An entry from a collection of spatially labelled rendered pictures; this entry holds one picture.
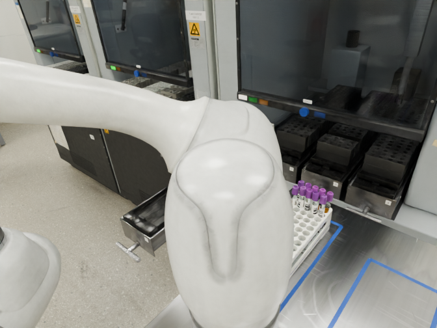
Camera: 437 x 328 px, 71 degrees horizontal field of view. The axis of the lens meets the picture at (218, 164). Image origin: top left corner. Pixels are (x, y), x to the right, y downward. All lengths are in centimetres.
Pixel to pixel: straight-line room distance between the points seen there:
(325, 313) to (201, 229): 51
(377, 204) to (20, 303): 91
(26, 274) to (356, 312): 63
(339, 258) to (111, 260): 144
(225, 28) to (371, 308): 93
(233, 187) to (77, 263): 187
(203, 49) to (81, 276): 137
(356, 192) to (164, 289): 111
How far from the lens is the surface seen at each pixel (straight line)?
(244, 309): 25
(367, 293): 74
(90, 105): 34
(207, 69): 127
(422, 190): 107
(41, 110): 33
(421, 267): 82
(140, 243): 92
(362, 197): 103
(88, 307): 182
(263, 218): 20
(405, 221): 106
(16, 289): 71
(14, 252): 70
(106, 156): 212
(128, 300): 176
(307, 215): 78
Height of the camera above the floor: 139
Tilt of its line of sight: 33 degrees down
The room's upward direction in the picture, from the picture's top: 4 degrees counter-clockwise
